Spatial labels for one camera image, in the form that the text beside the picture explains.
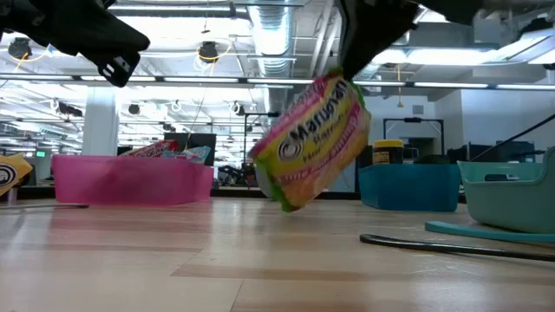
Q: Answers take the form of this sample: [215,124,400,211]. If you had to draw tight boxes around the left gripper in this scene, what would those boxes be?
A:
[25,0,151,55]

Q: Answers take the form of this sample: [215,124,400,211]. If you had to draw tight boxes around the pink green shrimp ramen pack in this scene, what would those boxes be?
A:
[247,68,372,213]

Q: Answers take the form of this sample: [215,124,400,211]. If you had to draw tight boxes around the roast beef ramen pack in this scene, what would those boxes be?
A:
[119,139,181,159]

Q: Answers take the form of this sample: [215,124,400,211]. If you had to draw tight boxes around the dark jar with yellow lid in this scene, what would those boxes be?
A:
[371,139,405,166]

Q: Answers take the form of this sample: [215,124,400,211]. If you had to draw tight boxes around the yellow chicken ramen pack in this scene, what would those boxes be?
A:
[0,153,34,197]

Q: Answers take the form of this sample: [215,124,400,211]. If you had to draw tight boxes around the mint green plastic bin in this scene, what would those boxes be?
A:
[457,146,555,235]

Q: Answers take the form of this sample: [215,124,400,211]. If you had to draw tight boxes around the turquoise plastic spoon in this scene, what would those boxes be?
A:
[424,220,555,244]

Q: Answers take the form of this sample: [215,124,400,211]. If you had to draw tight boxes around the yellow hanging pendant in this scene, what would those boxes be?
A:
[395,64,404,109]

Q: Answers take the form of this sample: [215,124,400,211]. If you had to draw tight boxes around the black boxy speaker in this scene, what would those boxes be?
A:
[57,101,83,118]

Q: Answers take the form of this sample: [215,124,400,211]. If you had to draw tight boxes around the white building column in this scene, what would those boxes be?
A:
[82,86,119,157]

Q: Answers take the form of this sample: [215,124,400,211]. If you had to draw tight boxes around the black ceiling-hung device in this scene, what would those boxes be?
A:
[7,37,34,61]
[198,41,220,64]

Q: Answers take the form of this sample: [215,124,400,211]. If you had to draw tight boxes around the black monitor screen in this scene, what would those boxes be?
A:
[163,132,217,168]

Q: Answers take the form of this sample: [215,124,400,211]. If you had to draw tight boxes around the grey partition panel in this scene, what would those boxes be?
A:
[327,158,358,193]

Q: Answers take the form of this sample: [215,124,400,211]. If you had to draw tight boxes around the red translucent plastic bin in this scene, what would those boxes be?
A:
[51,154,215,206]

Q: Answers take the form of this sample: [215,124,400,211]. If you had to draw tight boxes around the dark teal plastic bin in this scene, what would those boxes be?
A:
[357,163,463,213]

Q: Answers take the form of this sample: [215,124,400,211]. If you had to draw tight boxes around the thin black rod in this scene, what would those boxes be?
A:
[470,113,555,162]

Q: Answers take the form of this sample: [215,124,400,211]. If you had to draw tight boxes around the silver metal spoon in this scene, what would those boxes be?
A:
[0,202,90,213]

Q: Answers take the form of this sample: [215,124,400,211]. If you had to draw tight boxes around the silver ventilation duct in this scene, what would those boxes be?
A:
[247,0,300,79]

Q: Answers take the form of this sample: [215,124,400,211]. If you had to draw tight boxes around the black metal frame stand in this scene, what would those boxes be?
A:
[382,116,445,165]
[242,111,281,187]

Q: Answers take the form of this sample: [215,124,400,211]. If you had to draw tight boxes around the black utensil handle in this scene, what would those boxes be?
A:
[359,233,555,263]

